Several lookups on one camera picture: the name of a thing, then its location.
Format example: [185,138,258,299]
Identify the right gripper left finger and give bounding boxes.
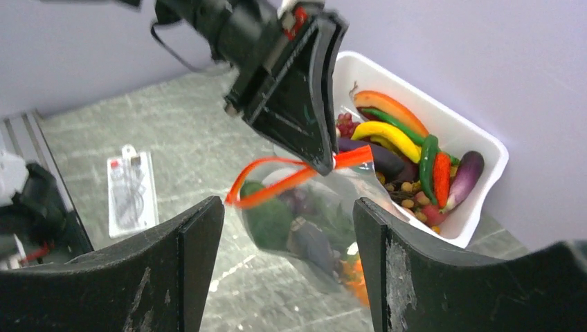
[1,196,225,331]

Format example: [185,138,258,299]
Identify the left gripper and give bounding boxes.
[197,1,348,176]

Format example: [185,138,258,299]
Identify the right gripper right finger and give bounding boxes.
[353,198,586,331]

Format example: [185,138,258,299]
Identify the toy dark grapes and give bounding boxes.
[278,187,319,216]

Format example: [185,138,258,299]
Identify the clear zip top bag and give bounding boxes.
[225,143,407,306]

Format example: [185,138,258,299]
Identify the toy green avocado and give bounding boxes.
[242,198,294,252]

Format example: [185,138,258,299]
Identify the toy red grapes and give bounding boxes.
[336,113,360,138]

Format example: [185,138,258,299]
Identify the toy orange papaya slice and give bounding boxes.
[352,90,429,136]

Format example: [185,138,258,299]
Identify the flat clear packet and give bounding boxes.
[107,145,159,239]

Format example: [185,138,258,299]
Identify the toy yellow banana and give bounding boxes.
[351,121,422,163]

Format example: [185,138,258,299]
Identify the toy purple eggplant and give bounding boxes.
[338,138,418,183]

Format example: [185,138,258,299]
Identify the toy green chili pepper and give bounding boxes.
[351,108,432,163]

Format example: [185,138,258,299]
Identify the toy red chili pepper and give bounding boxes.
[433,152,451,208]

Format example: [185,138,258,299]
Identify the white plastic bin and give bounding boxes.
[332,50,510,249]

